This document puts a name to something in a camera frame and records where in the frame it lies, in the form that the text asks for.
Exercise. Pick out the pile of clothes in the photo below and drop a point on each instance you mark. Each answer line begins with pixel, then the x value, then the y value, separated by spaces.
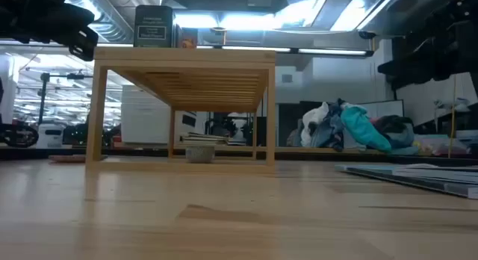
pixel 396 129

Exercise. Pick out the black aluminium table frame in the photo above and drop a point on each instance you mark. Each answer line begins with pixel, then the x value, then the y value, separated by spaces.
pixel 37 153

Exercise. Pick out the long ceiling light fixture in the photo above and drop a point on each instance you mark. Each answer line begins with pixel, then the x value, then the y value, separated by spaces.
pixel 115 44
pixel 328 51

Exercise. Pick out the teal cloth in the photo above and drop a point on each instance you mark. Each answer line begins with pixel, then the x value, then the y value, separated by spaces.
pixel 360 127

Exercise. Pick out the white panel with black frame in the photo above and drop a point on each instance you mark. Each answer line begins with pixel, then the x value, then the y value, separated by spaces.
pixel 384 108

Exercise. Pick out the white storage cabinet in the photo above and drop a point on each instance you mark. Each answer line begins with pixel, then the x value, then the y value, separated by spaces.
pixel 145 118

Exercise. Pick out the black office chair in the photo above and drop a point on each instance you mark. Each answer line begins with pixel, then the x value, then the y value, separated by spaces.
pixel 18 136

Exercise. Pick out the wooden slatted shelf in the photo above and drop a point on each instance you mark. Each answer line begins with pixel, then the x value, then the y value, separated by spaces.
pixel 186 56

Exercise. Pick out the round flat tin lid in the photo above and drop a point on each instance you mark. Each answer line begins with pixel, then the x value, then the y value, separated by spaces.
pixel 67 158

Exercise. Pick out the black and white machine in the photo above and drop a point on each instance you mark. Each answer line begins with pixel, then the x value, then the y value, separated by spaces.
pixel 235 127

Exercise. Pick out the pink patterned fabric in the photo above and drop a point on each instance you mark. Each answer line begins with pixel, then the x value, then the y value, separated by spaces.
pixel 440 148

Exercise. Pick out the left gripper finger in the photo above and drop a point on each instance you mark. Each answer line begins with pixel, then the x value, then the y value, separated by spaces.
pixel 84 43

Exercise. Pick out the green black pepper tin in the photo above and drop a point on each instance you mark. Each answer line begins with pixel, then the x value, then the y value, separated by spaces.
pixel 153 28

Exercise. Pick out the stack of magazines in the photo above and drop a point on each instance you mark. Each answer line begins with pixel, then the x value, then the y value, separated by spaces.
pixel 201 138

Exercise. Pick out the white cloth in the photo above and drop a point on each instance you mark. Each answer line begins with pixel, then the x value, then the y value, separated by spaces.
pixel 313 118

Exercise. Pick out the orange taco mix packet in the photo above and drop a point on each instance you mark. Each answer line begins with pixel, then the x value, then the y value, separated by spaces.
pixel 188 39

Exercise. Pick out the black pole stand frame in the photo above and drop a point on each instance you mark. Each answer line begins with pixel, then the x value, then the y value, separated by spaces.
pixel 43 99

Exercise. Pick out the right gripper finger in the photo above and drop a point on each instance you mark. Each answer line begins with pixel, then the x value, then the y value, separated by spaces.
pixel 392 73

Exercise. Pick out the dark equipment with green lights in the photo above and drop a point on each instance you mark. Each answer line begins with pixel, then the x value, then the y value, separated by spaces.
pixel 74 135

